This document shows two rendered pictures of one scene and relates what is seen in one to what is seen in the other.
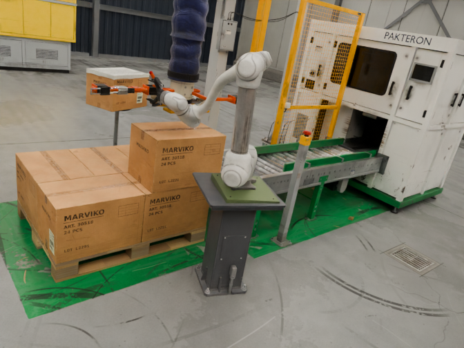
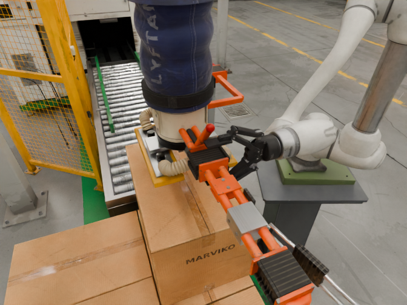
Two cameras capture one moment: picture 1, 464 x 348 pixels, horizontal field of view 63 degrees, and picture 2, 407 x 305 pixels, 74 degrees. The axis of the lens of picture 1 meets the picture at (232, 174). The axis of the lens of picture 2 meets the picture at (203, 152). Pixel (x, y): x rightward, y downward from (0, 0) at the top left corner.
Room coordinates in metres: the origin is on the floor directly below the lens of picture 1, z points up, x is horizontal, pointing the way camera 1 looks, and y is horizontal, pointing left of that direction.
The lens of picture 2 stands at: (2.40, 1.18, 1.72)
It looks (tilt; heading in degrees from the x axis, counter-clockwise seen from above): 38 degrees down; 292
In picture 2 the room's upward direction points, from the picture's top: straight up
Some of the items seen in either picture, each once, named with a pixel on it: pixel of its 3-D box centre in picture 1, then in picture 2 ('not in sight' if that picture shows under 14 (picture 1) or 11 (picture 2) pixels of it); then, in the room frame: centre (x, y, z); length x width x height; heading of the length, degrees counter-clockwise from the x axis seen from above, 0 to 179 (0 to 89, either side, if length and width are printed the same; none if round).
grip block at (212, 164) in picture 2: (150, 90); (208, 161); (2.60, 0.65, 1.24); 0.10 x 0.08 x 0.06; 44
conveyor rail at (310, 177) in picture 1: (319, 175); not in sight; (3.58, -0.86, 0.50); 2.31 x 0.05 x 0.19; 133
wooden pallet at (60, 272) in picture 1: (112, 220); not in sight; (2.77, 0.91, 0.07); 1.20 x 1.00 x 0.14; 133
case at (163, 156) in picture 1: (177, 154); (185, 207); (2.79, 0.45, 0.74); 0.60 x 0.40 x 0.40; 132
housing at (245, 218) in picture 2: (121, 90); (246, 222); (2.46, 0.80, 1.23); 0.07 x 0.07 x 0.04; 44
